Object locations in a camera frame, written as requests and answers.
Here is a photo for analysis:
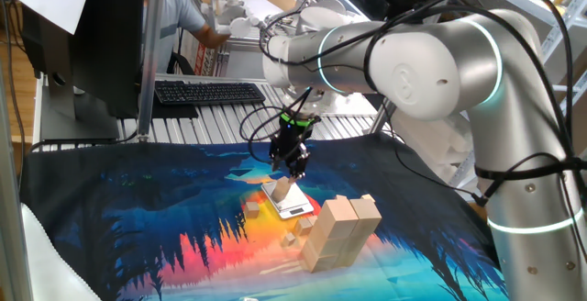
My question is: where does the forest sunset print cloth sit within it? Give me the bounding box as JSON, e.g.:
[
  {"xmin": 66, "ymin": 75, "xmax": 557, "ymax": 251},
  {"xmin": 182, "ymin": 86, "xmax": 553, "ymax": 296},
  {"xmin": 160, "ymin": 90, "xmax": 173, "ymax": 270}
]
[{"xmin": 18, "ymin": 130, "xmax": 510, "ymax": 301}]

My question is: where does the black desk mat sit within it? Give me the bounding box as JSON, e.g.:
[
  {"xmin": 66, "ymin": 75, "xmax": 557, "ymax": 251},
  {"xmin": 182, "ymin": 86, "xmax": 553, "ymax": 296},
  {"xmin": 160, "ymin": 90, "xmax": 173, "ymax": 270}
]
[{"xmin": 150, "ymin": 92, "xmax": 200, "ymax": 120}]

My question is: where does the silver digital kitchen scale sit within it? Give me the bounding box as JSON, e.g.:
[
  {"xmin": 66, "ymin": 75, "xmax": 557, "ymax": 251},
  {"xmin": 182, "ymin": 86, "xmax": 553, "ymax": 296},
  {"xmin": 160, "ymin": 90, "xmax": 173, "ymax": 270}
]
[{"xmin": 260, "ymin": 179, "xmax": 316, "ymax": 220}]

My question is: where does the red white printed box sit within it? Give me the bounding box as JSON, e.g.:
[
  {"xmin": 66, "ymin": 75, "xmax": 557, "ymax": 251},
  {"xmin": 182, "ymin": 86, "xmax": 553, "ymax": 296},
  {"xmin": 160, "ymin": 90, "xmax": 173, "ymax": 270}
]
[{"xmin": 191, "ymin": 39, "xmax": 219, "ymax": 78}]

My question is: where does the black swivel chair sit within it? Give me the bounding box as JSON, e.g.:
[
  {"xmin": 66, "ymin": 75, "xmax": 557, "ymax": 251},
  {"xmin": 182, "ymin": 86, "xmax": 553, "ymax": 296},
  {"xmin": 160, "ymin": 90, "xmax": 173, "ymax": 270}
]
[{"xmin": 165, "ymin": 51, "xmax": 196, "ymax": 76}]

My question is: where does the black computer monitor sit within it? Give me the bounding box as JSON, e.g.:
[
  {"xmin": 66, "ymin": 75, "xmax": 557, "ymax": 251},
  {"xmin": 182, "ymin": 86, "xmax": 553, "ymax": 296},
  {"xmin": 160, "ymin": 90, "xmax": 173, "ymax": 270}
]
[{"xmin": 20, "ymin": 0, "xmax": 147, "ymax": 142}]

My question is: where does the bare person forearm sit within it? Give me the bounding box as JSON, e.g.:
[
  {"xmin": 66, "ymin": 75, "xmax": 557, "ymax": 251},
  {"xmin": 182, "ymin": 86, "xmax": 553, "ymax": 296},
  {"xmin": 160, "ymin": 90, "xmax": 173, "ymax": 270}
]
[{"xmin": 192, "ymin": 23, "xmax": 230, "ymax": 50}]

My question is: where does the white foam packing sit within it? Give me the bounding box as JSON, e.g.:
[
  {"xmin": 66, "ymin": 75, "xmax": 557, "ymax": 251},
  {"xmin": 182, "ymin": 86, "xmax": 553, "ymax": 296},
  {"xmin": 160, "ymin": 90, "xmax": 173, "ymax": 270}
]
[{"xmin": 389, "ymin": 107, "xmax": 478, "ymax": 185}]

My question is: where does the green flange ring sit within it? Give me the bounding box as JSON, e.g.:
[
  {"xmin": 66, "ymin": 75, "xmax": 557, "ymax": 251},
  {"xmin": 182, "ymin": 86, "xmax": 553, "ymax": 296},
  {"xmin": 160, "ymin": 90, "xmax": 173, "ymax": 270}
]
[{"xmin": 279, "ymin": 112, "xmax": 321, "ymax": 128}]

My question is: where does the brown wooden desk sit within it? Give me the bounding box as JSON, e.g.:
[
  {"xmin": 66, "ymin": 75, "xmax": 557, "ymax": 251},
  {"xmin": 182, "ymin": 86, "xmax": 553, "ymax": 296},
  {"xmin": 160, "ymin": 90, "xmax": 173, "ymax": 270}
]
[{"xmin": 195, "ymin": 0, "xmax": 298, "ymax": 17}]

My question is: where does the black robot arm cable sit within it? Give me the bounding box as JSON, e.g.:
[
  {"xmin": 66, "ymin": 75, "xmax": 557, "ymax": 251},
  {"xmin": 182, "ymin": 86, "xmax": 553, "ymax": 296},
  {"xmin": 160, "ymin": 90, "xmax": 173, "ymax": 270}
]
[{"xmin": 238, "ymin": 0, "xmax": 587, "ymax": 210}]

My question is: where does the black keyboard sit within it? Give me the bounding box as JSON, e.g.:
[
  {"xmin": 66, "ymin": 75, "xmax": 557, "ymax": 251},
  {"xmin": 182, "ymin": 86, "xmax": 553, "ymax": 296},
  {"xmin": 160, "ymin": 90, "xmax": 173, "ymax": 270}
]
[{"xmin": 153, "ymin": 79, "xmax": 268, "ymax": 106}]

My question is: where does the person in blue shirt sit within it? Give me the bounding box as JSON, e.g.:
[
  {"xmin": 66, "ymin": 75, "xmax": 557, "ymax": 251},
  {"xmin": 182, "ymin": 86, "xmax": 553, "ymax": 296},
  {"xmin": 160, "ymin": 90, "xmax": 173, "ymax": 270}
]
[{"xmin": 144, "ymin": 0, "xmax": 212, "ymax": 75}]

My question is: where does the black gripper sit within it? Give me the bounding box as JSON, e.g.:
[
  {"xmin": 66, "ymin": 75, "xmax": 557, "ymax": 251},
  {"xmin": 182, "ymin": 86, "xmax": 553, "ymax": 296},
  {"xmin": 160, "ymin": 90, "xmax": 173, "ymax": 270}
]
[{"xmin": 269, "ymin": 124, "xmax": 313, "ymax": 181}]

